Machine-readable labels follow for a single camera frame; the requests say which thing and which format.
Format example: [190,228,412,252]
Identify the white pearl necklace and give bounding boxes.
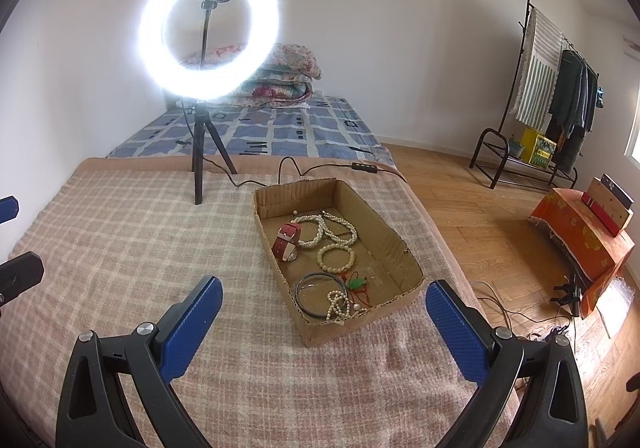
[291,210,359,249]

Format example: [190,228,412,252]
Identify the yellow green box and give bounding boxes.
[520,126,557,166]

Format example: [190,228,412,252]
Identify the ring light on black tripod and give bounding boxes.
[138,0,280,206]

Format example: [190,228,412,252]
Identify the window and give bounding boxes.
[622,78,640,163]

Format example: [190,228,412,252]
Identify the tan box dark blue lid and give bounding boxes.
[599,173,636,229]

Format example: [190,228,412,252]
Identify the folded floral quilt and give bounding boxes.
[180,42,323,108]

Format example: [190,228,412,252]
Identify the white plastic sheet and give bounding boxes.
[597,278,636,339]

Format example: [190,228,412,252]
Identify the cardboard box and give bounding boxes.
[252,178,426,349]

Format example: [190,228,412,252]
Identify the blue patterned bedsheet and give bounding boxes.
[106,95,396,163]

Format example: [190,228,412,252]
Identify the red strap watch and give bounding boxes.
[271,222,303,263]

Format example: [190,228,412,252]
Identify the dark hanging clothes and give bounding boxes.
[545,49,601,173]

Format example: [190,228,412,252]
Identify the cream bead necklace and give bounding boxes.
[326,290,368,323]

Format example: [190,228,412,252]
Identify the cream bead bracelet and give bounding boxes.
[317,243,356,273]

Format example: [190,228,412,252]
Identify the black metal clothes rack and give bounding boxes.
[469,0,601,191]

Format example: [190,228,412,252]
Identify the thin black bangle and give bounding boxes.
[294,273,346,319]

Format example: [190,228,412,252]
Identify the green pendant with red cord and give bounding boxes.
[340,270,373,309]

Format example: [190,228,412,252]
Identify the pink plaid blanket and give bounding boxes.
[0,155,526,448]

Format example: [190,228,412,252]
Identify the tan box red stripe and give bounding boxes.
[580,190,627,237]

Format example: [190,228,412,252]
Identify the green striped hanging cloth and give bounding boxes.
[512,8,566,126]

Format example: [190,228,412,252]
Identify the orange cloth covered table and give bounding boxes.
[529,187,636,319]

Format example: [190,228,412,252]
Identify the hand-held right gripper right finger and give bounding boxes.
[425,279,591,448]

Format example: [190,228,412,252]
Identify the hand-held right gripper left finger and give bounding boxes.
[55,276,223,448]

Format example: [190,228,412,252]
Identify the small black floor tripod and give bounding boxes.
[552,273,591,319]

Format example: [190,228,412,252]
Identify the black power cable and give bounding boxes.
[175,100,411,189]

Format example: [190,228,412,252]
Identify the floor cables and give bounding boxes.
[472,280,576,344]

